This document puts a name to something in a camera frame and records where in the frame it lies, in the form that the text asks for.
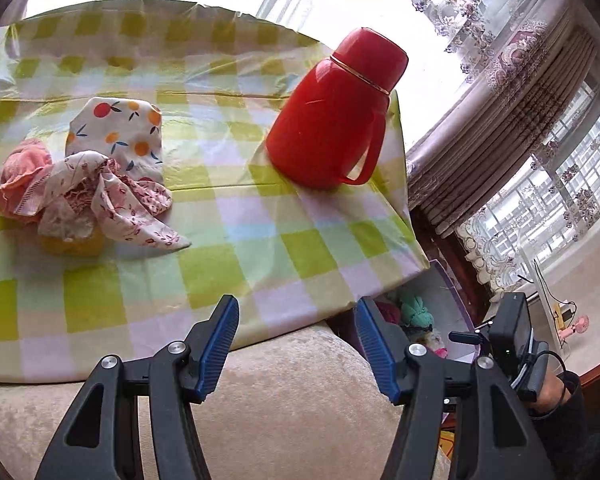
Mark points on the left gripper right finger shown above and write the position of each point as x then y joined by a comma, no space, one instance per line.
494,434

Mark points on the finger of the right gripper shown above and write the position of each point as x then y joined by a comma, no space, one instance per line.
472,338

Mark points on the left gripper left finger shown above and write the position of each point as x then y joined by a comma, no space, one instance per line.
99,436

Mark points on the teal knitted cloth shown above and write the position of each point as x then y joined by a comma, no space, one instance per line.
414,313

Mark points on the red floral white cloth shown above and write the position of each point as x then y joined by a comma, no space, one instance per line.
88,189

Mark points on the fruit print white cloth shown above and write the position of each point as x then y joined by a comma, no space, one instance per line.
125,130

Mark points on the magenta knitted hat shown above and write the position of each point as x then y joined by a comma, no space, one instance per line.
389,312

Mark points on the yellow sponge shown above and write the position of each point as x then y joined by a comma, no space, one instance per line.
90,246

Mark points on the pink towel cloth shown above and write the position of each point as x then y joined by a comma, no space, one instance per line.
21,166

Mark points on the right hand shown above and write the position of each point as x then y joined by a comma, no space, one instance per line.
554,393

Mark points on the white purple cardboard box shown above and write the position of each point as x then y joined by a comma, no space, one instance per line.
441,296

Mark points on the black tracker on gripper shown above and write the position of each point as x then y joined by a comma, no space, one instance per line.
521,357

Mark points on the brown pleated curtain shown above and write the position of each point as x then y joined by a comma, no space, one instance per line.
504,116

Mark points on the beige velvet sofa cushion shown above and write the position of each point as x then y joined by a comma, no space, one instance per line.
300,406

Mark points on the green checkered plastic tablecloth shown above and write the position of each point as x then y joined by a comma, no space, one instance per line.
291,256

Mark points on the red thermos jug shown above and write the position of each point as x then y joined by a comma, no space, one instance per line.
331,130

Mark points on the floral lace curtain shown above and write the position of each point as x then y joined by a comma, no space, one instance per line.
500,41

